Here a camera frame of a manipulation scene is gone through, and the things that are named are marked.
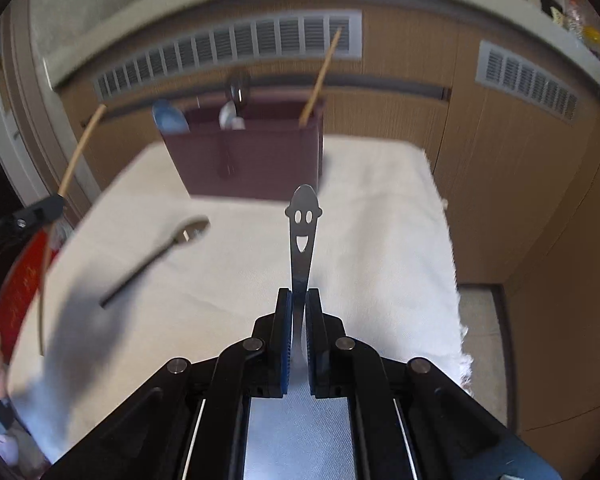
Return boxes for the white ceramic spoon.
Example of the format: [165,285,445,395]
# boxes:
[219,101,246,130]

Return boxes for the white table cloth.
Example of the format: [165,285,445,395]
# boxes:
[8,135,471,460]

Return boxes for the wooden kitchen cabinet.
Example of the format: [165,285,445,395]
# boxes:
[58,0,600,440]

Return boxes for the long grey vent grille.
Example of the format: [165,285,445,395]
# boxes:
[92,9,363,102]

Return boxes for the black-handled metal spoon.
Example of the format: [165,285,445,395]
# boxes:
[99,217,210,309]

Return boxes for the small grey vent grille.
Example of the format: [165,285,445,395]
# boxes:
[475,40,579,122]

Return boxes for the red floor mat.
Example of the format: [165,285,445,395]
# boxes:
[0,229,48,363]

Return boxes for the maroon plastic utensil caddy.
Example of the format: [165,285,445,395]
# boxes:
[158,99,324,202]

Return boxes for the orange-lid jar on counter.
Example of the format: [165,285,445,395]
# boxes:
[582,25,600,58]

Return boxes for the metal smiley-face spoon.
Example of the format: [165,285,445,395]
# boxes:
[285,184,323,337]

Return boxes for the wooden chopstick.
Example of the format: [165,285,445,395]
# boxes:
[37,103,108,356]
[298,28,342,128]

